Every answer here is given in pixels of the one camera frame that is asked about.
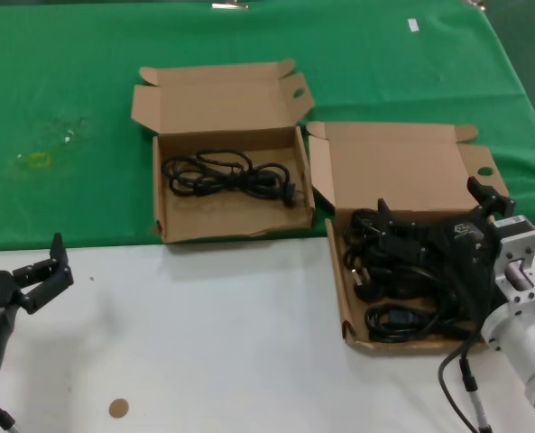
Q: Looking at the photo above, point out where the gray right arm cable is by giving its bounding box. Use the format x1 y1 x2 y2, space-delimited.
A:
437 336 485 433

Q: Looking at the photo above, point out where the left arm connector cable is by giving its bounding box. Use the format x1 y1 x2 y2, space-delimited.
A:
0 399 21 433

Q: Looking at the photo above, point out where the black power cable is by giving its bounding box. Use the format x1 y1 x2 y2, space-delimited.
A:
161 150 305 210
364 302 475 344
344 207 388 267
348 264 412 302

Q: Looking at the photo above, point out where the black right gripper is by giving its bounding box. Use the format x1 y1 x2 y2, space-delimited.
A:
376 176 517 327

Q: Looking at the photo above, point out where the cable with metal connector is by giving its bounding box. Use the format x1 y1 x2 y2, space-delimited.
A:
458 355 493 433

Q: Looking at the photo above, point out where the green tablecloth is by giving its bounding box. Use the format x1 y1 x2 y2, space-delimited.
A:
0 0 535 252

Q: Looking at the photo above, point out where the cardboard box with round hole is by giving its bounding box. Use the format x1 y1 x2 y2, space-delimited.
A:
306 120 510 358

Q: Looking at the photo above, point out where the cardboard box with oval hole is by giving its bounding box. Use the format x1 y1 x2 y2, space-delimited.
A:
130 58 317 245

